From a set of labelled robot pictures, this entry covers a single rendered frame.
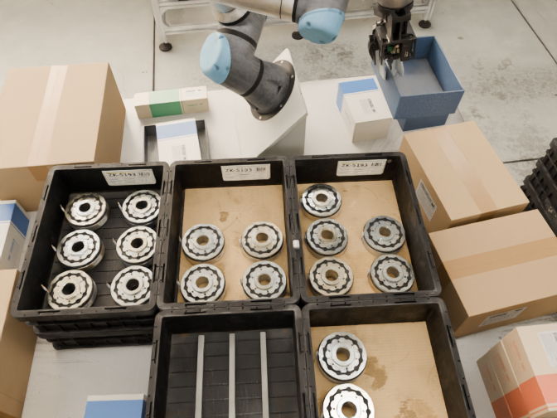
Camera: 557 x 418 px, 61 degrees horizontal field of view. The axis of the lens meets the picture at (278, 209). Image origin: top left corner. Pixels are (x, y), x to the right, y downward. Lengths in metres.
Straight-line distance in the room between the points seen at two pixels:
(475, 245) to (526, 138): 1.65
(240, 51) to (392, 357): 0.84
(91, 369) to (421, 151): 1.02
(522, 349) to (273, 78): 0.89
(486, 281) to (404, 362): 0.27
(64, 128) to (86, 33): 2.01
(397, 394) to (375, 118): 0.83
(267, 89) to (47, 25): 2.42
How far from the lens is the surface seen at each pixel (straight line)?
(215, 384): 1.05
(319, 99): 1.69
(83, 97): 1.50
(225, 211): 1.23
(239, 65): 1.29
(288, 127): 1.29
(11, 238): 1.44
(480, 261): 1.21
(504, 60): 3.27
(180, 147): 1.43
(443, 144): 1.40
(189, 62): 3.00
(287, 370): 1.05
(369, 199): 1.26
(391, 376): 1.07
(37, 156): 1.39
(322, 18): 0.88
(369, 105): 1.56
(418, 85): 1.23
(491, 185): 1.35
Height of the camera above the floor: 1.84
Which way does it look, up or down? 56 degrees down
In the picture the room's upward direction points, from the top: straight up
